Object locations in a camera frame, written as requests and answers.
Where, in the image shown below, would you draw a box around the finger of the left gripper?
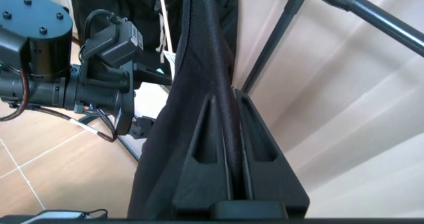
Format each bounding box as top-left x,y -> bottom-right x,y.
133,62 -> 174,87
127,115 -> 157,140

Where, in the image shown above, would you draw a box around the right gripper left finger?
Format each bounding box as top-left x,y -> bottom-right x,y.
172,94 -> 233,219

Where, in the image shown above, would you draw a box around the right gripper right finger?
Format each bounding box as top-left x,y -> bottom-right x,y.
233,88 -> 311,219

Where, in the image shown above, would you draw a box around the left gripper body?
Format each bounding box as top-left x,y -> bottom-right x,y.
63,60 -> 136,136

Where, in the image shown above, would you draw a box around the black garment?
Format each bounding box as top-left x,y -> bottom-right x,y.
127,0 -> 244,219

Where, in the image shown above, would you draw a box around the pink clothes hanger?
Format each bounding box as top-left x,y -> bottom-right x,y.
156,0 -> 174,54

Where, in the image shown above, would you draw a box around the black shorts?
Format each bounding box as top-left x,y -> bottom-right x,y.
68,0 -> 239,85

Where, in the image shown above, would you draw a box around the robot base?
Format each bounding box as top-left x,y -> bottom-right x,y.
0,209 -> 87,224

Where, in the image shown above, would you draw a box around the black clothes rack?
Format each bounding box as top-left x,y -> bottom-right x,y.
78,0 -> 424,164

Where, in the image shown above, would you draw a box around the beige curtain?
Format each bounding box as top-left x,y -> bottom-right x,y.
41,0 -> 424,219

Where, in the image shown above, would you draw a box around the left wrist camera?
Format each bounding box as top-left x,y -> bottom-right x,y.
80,9 -> 145,69

